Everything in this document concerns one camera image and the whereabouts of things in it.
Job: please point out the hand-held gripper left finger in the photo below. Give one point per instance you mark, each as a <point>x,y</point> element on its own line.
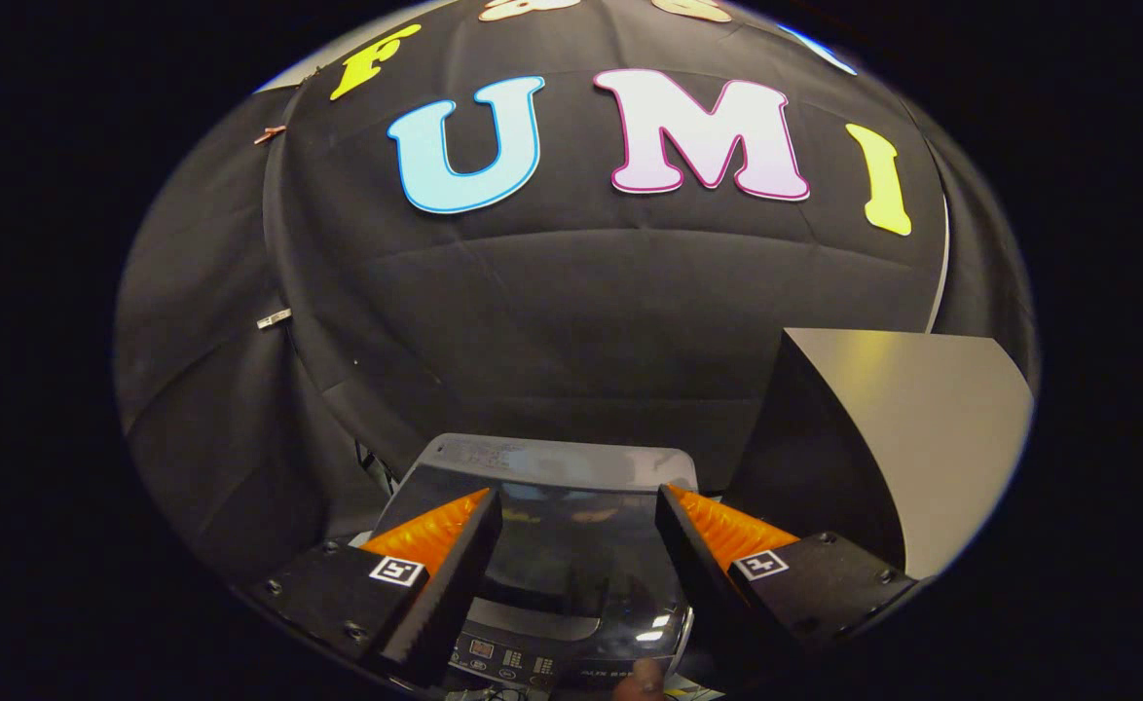
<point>445,594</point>

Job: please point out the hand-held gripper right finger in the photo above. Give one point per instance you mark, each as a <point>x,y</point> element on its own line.
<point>698,574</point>

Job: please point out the grey washing machine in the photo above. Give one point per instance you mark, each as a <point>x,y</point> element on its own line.
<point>571,545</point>

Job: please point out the beige cabinet with dark top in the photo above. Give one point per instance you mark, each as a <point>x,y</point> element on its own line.
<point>922,428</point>

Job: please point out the black backdrop cloth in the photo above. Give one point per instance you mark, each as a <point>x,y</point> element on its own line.
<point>571,312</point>

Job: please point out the white clip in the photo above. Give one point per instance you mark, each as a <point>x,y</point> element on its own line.
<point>274,318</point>

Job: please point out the red clip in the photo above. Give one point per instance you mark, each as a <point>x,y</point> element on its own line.
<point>270,134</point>

